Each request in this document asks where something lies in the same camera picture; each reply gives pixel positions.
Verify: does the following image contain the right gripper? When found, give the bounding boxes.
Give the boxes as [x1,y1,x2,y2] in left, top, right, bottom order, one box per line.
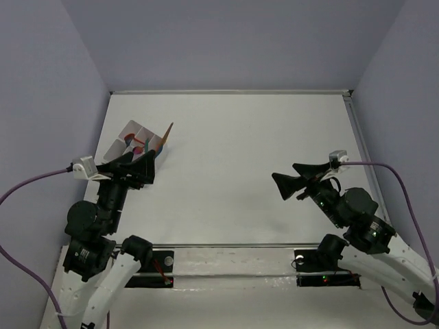
[270,161,345,228]

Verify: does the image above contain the orange purple spoon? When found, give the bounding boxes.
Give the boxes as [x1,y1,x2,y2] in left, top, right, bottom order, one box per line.
[132,146,145,155]

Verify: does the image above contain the orange plastic chopstick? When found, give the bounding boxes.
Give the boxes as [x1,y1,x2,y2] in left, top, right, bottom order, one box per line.
[156,122,174,151]

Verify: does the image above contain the orange plastic spoon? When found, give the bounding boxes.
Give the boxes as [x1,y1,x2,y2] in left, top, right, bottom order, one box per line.
[123,133,145,145]

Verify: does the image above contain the dark blue plastic chopstick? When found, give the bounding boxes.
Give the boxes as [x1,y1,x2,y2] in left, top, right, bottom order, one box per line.
[155,145,164,157]

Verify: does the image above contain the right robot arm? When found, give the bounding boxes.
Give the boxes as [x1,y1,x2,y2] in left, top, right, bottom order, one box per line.
[272,160,438,326]

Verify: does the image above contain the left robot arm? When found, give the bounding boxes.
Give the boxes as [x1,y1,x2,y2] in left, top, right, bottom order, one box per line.
[56,150,156,328]

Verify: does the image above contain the white divided organizer tray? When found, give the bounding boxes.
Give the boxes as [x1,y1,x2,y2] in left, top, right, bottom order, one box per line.
[102,120,168,169]

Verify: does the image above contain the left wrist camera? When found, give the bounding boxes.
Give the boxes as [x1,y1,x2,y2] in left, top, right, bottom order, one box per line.
[71,156,110,182]

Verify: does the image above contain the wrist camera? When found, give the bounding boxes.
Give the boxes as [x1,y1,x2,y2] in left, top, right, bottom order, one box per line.
[329,150,349,172]
[71,156,110,182]

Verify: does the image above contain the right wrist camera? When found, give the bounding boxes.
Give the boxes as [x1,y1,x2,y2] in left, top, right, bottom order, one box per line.
[329,150,349,172]

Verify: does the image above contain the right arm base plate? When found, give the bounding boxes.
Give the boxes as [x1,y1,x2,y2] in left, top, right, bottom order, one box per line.
[291,249,361,288]

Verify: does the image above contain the aluminium table rail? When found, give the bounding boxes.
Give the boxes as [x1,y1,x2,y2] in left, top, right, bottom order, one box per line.
[343,90,392,225]

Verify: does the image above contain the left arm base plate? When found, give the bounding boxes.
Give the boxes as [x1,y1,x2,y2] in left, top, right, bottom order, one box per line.
[125,249,174,289]

